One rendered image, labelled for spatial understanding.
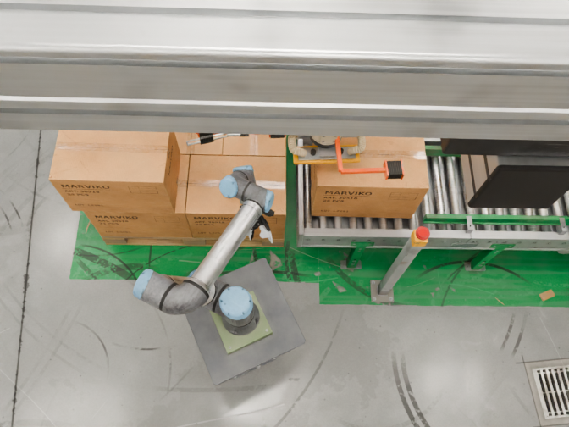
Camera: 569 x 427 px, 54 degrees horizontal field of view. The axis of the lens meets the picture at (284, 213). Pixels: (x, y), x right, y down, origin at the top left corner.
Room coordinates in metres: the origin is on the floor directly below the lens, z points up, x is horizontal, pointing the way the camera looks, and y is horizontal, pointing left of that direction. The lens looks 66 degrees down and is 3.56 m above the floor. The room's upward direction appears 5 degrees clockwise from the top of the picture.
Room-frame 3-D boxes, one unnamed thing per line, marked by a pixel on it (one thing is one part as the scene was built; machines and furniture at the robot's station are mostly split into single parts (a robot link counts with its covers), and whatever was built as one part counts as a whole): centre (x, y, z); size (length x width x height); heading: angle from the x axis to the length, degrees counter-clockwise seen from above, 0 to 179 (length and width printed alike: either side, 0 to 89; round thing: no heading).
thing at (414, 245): (1.09, -0.69, 0.50); 0.07 x 0.07 x 1.00; 4
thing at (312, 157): (1.45, -0.19, 1.11); 0.34 x 0.10 x 0.05; 98
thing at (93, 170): (1.46, 0.96, 0.74); 0.60 x 0.40 x 0.40; 94
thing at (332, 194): (1.56, -0.44, 0.75); 0.60 x 0.40 x 0.40; 94
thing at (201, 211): (1.79, 0.62, 0.34); 1.20 x 1.00 x 0.40; 94
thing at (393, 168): (1.32, -0.51, 1.22); 0.09 x 0.08 x 0.05; 8
